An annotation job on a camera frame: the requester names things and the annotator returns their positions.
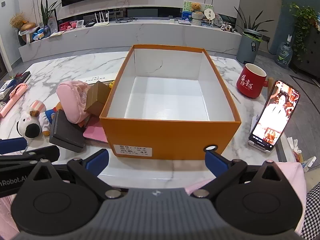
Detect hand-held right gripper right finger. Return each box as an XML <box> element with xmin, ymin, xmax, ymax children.
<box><xmin>191</xmin><ymin>150</ymin><xmax>290</xmax><ymax>201</ymax></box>

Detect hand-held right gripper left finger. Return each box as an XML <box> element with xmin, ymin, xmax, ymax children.
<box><xmin>24</xmin><ymin>149</ymin><xmax>123</xmax><ymax>202</ymax></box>

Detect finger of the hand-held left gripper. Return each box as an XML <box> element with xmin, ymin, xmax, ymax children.
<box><xmin>0</xmin><ymin>138</ymin><xmax>27</xmax><ymax>155</ymax></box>
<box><xmin>0</xmin><ymin>145</ymin><xmax>60</xmax><ymax>171</ymax></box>

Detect plush toy with striped hat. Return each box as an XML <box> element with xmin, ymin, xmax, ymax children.
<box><xmin>16</xmin><ymin>100</ymin><xmax>57</xmax><ymax>139</ymax></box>

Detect white cardboard box orange rim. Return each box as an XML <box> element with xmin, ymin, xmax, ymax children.
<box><xmin>99</xmin><ymin>44</ymin><xmax>242</xmax><ymax>161</ymax></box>

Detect pink pouch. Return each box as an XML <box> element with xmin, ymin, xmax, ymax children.
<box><xmin>56</xmin><ymin>80</ymin><xmax>91</xmax><ymax>124</ymax></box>

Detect gold gift box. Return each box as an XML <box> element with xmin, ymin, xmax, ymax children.
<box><xmin>84</xmin><ymin>81</ymin><xmax>112</xmax><ymax>117</ymax></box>

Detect pink notebook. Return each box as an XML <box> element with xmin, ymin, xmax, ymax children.
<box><xmin>83</xmin><ymin>119</ymin><xmax>108</xmax><ymax>144</ymax></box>

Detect black flat box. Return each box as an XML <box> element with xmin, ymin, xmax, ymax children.
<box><xmin>49</xmin><ymin>109</ymin><xmax>87</xmax><ymax>153</ymax></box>

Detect white phone stand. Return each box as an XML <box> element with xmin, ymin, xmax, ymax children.
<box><xmin>248</xmin><ymin>116</ymin><xmax>275</xmax><ymax>153</ymax></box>

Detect pink selfie stick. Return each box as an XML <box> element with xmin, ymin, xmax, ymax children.
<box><xmin>0</xmin><ymin>83</ymin><xmax>27</xmax><ymax>117</ymax></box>

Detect white and blue box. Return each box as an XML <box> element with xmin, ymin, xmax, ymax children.
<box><xmin>0</xmin><ymin>79</ymin><xmax>16</xmax><ymax>99</ymax></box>

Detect dark book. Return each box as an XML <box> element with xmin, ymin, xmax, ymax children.
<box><xmin>5</xmin><ymin>71</ymin><xmax>32</xmax><ymax>87</ymax></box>

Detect smartphone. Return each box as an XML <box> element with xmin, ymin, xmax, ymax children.
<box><xmin>250</xmin><ymin>80</ymin><xmax>300</xmax><ymax>152</ymax></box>

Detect red mug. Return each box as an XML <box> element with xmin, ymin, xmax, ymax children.
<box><xmin>236</xmin><ymin>63</ymin><xmax>273</xmax><ymax>99</ymax></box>

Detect white long flat box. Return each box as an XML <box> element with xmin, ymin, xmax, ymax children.
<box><xmin>86</xmin><ymin>74</ymin><xmax>120</xmax><ymax>85</ymax></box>

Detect crumpled white tissues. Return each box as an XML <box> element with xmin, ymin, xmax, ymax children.
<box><xmin>286</xmin><ymin>136</ymin><xmax>317</xmax><ymax>173</ymax></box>

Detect houndstooth cushion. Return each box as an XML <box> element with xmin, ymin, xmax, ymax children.
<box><xmin>296</xmin><ymin>182</ymin><xmax>320</xmax><ymax>240</ymax></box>

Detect brown gourd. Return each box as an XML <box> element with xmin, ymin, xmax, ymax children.
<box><xmin>20</xmin><ymin>22</ymin><xmax>38</xmax><ymax>43</ymax></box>

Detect grey trash bin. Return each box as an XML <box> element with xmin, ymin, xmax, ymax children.
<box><xmin>236</xmin><ymin>29</ymin><xmax>263</xmax><ymax>65</ymax></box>

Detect dried flower bunch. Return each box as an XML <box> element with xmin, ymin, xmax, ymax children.
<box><xmin>10</xmin><ymin>13</ymin><xmax>25</xmax><ymax>29</ymax></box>

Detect marble television cabinet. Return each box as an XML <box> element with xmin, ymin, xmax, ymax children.
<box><xmin>19</xmin><ymin>17</ymin><xmax>242</xmax><ymax>63</ymax></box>

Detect clear water bottle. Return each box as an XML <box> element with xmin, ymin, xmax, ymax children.
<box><xmin>276</xmin><ymin>34</ymin><xmax>293</xmax><ymax>67</ymax></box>

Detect pink toys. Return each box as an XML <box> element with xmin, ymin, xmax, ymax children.
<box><xmin>59</xmin><ymin>21</ymin><xmax>78</xmax><ymax>32</ymax></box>

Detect black and white striped toy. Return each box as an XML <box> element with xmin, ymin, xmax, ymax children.
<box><xmin>220</xmin><ymin>21</ymin><xmax>237</xmax><ymax>33</ymax></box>

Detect potted green plant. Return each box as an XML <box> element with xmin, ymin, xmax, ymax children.
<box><xmin>39</xmin><ymin>0</ymin><xmax>62</xmax><ymax>27</ymax></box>

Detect white router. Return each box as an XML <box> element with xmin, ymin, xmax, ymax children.
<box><xmin>94</xmin><ymin>9</ymin><xmax>110</xmax><ymax>27</ymax></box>

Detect dark cabinet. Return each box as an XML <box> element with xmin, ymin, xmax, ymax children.
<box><xmin>294</xmin><ymin>27</ymin><xmax>320</xmax><ymax>78</ymax></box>

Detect green snake plant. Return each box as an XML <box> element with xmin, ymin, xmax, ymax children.
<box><xmin>234</xmin><ymin>6</ymin><xmax>269</xmax><ymax>34</ymax></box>

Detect white round fan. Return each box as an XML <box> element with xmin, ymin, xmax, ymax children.
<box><xmin>204</xmin><ymin>8</ymin><xmax>215</xmax><ymax>22</ymax></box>

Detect brown teddy bear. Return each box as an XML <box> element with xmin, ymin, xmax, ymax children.
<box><xmin>189</xmin><ymin>2</ymin><xmax>203</xmax><ymax>14</ymax></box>

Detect green vine plant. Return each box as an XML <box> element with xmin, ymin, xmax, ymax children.
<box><xmin>287</xmin><ymin>2</ymin><xmax>320</xmax><ymax>60</ymax></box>

